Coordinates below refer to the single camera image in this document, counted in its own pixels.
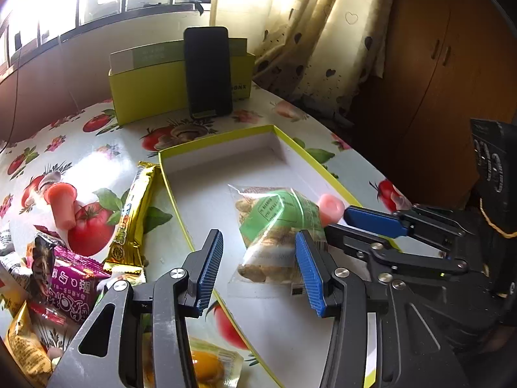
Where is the yellow-green carton box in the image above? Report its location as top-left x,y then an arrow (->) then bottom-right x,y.
107,38 -> 255,126

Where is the red snack packet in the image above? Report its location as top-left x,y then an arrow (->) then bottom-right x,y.
26,301 -> 71,330

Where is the white and green flat box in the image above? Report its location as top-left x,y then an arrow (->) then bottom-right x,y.
110,38 -> 248,74

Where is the black smartphone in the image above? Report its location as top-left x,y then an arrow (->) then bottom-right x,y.
183,26 -> 234,119

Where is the gold snack bar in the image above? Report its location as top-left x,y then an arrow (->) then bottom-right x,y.
102,162 -> 157,277

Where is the shallow yellow-green box tray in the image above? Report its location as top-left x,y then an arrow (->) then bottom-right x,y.
158,124 -> 402,388

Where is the wooden cabinet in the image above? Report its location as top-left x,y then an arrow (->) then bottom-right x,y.
351,0 -> 517,211

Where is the orange-yellow snack packet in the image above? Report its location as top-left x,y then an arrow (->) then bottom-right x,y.
4,303 -> 55,388

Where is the yellow cord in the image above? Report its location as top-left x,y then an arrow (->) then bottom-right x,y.
479,196 -> 517,238

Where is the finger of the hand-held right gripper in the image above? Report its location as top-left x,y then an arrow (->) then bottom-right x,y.
343,204 -> 469,247
325,224 -> 469,281

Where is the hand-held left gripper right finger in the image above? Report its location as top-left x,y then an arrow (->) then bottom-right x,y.
295,230 -> 473,388

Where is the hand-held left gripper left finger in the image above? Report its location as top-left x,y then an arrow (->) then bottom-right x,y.
48,230 -> 224,388

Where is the clear nut packet green label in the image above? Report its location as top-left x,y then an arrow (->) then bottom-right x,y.
227,185 -> 330,286

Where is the pink jelly cup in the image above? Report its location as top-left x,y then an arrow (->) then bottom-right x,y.
318,195 -> 345,227
44,183 -> 78,231

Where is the white black printed packet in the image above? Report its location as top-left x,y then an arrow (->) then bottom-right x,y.
0,228 -> 35,277

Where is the fruit print tablecloth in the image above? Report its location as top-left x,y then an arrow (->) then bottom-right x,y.
0,87 -> 413,388

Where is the heart print curtain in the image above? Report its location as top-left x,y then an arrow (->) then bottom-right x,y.
210,0 -> 398,130

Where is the clear egg yolk packet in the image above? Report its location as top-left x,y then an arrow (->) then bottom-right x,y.
141,337 -> 248,388

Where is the purple snack packet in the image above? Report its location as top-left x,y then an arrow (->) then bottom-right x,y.
33,235 -> 113,326

